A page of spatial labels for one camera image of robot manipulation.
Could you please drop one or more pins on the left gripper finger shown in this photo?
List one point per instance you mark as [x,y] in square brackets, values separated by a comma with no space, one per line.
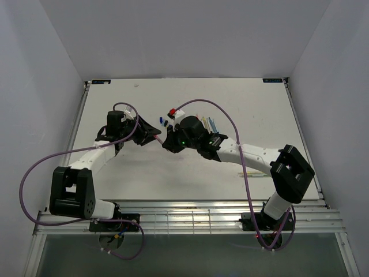
[143,139]
[144,130]

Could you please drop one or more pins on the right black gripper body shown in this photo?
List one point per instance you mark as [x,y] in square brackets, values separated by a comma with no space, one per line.
[193,143]

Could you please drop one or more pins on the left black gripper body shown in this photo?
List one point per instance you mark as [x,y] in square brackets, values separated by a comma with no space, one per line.
[128,131]

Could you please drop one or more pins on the black cap whiteboard marker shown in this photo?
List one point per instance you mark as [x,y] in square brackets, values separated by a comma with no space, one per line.
[209,122]

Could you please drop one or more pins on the blue pen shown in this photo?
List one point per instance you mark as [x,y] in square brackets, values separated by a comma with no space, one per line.
[214,126]

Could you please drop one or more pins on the pink pen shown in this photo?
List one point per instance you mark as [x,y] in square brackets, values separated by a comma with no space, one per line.
[158,139]

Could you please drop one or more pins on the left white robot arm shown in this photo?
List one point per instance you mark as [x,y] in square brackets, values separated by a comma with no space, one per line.
[72,187]

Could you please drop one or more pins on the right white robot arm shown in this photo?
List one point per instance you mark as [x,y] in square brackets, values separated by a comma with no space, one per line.
[290,172]

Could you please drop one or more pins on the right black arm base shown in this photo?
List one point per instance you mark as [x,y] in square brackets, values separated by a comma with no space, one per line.
[265,223]

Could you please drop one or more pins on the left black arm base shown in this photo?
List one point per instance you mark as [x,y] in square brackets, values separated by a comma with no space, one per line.
[116,227]

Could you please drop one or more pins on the left blue corner label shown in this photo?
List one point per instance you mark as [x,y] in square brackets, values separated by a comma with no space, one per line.
[102,82]

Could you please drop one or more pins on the blue corner label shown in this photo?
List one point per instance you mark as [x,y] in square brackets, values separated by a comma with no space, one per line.
[102,82]
[272,80]

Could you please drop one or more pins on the yellow highlighter near front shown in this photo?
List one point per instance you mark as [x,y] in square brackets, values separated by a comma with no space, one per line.
[256,174]

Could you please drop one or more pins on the right blue corner label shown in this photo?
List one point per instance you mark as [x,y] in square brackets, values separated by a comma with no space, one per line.
[272,80]

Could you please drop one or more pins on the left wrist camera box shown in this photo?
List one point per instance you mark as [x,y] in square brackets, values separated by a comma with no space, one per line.
[128,111]

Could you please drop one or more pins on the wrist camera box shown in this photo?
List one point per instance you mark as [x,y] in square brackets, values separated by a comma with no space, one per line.
[128,111]
[178,117]

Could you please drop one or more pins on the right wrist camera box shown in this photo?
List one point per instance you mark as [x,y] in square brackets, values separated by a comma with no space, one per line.
[178,117]

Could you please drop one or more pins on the white wire guard grid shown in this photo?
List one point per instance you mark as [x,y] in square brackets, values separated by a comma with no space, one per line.
[188,222]

